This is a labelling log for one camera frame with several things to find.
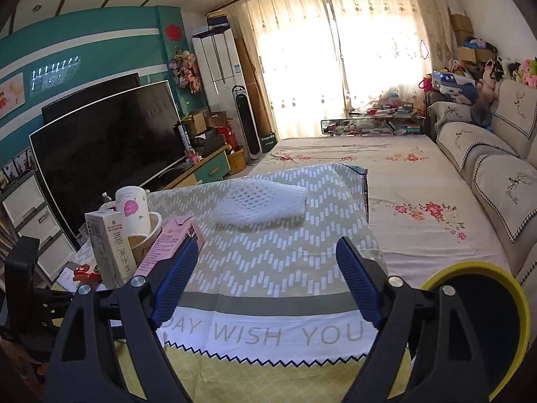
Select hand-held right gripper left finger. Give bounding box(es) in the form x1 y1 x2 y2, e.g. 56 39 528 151
44 238 200 403

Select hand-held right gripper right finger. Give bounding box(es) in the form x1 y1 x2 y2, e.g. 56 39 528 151
336 236 489 403

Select pink drink carton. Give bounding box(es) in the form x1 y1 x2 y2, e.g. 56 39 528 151
134 215 205 278

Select cream paper bowl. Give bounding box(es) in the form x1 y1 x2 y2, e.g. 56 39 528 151
126 211 163 261

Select beige drink carton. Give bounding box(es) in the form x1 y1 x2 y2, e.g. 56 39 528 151
85 210 139 288

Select white paper cup pink print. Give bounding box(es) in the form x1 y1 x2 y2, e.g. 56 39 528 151
115 186 152 236

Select white foam fruit net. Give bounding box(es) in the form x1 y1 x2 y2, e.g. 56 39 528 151
212 177 309 225

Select yellow rim black trash bin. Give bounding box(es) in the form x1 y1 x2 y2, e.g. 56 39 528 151
420 261 531 403

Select white plastic drawer unit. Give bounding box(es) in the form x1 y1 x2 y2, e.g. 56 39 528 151
0 172 78 286

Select yellow grey patterned tablecloth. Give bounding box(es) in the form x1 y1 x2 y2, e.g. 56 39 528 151
76 163 420 403

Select row of photo cards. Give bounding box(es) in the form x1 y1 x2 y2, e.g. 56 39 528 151
0 151 34 189

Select teal yellow television cabinet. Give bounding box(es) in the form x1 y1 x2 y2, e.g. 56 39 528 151
161 149 231 191

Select floral beige mat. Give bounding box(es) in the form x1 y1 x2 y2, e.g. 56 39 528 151
247 134 512 286

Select yellow wicker basket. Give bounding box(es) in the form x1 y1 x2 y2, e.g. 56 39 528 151
227 147 247 174

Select large curved television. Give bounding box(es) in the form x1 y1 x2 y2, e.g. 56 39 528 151
29 81 187 240

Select heap of boxes on cabinet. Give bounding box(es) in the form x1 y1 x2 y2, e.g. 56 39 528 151
176 109 236 156

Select glass coffee table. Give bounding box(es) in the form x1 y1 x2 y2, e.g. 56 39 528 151
321 109 424 137

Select white tower fan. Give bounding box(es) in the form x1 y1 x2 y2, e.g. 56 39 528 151
232 85 263 166

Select beige sofa with deer covers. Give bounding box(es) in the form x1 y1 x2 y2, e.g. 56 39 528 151
426 78 537 303

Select hanging artificial flowers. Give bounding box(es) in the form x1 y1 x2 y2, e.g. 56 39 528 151
169 48 201 93

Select white standing air conditioner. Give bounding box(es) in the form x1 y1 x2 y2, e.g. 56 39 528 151
192 29 248 135

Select blue star plush toy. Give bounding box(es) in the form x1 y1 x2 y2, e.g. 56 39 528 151
432 71 479 105

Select sheer beige curtain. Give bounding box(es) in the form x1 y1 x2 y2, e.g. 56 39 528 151
229 0 334 139
329 0 458 135

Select pile of plush toys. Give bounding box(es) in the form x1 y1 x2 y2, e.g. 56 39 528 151
478 56 537 93

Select stack of cardboard boxes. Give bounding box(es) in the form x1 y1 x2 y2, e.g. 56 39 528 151
450 13 496 63

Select cartoon wall poster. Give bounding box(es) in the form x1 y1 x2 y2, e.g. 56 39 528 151
0 72 25 118

